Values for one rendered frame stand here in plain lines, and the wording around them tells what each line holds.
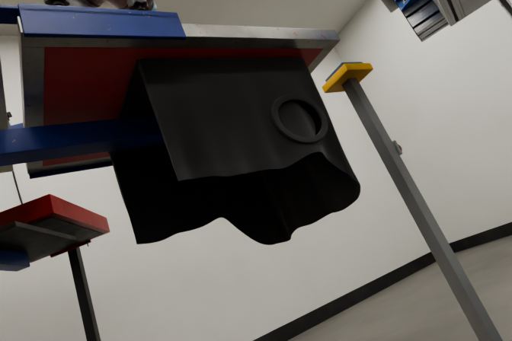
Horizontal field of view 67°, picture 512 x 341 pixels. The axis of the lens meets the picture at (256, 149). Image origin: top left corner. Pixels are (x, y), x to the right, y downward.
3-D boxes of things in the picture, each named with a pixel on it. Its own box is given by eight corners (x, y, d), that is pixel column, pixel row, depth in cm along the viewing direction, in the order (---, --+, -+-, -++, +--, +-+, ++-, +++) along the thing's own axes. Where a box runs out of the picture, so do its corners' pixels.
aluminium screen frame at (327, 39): (252, 139, 155) (249, 132, 156) (340, 39, 110) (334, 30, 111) (27, 174, 111) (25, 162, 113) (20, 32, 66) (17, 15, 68)
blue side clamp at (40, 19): (180, 52, 86) (171, 28, 88) (187, 36, 82) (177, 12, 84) (24, 52, 69) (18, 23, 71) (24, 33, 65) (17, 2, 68)
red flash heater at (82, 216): (31, 266, 214) (27, 245, 218) (111, 234, 218) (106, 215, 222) (-56, 258, 157) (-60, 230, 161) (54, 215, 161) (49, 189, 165)
